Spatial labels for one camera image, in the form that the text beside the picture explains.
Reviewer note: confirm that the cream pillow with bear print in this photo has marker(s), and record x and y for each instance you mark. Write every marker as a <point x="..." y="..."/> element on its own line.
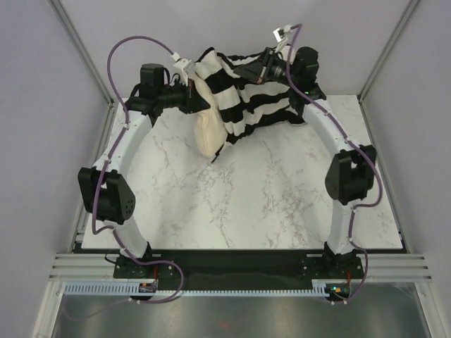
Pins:
<point x="209" y="130"/>

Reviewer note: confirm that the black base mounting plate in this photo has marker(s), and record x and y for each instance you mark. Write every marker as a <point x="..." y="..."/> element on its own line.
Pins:
<point x="239" y="268"/>

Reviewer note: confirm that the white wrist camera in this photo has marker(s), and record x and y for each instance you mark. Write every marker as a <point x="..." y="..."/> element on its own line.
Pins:
<point x="281" y="35"/>
<point x="184" y="67"/>

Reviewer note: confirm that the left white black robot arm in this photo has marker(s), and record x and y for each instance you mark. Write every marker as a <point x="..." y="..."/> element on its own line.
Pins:
<point x="105" y="192"/>

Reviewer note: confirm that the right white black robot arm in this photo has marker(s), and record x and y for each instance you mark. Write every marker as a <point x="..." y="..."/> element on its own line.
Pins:
<point x="352" y="170"/>

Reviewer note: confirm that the black white striped pillowcase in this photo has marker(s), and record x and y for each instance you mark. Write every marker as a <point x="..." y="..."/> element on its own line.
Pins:
<point x="243" y="106"/>

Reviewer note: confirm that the right aluminium frame post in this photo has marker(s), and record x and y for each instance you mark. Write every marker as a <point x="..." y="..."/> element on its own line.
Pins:
<point x="388" y="47"/>

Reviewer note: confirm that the aluminium extrusion rail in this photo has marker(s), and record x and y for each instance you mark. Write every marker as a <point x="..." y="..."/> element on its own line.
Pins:
<point x="404" y="267"/>

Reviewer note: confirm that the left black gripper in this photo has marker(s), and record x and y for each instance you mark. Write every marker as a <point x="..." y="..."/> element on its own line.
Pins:
<point x="194" y="101"/>

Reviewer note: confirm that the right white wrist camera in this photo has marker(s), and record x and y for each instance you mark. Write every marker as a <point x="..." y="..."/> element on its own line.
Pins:
<point x="281" y="35"/>

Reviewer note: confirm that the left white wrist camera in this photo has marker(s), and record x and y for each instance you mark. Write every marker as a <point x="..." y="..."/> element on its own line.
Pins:
<point x="184" y="67"/>

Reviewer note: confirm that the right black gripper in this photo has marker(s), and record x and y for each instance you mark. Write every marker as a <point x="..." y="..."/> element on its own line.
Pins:
<point x="255" y="71"/>

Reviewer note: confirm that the aluminium frame post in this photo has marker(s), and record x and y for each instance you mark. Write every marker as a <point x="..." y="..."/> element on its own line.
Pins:
<point x="76" y="40"/>
<point x="388" y="47"/>

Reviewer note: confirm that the white slotted cable duct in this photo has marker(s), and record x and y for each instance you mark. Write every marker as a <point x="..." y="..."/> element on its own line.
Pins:
<point x="152" y="288"/>

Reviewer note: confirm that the left aluminium frame post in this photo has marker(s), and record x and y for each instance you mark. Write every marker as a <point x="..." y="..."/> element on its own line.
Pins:
<point x="76" y="40"/>

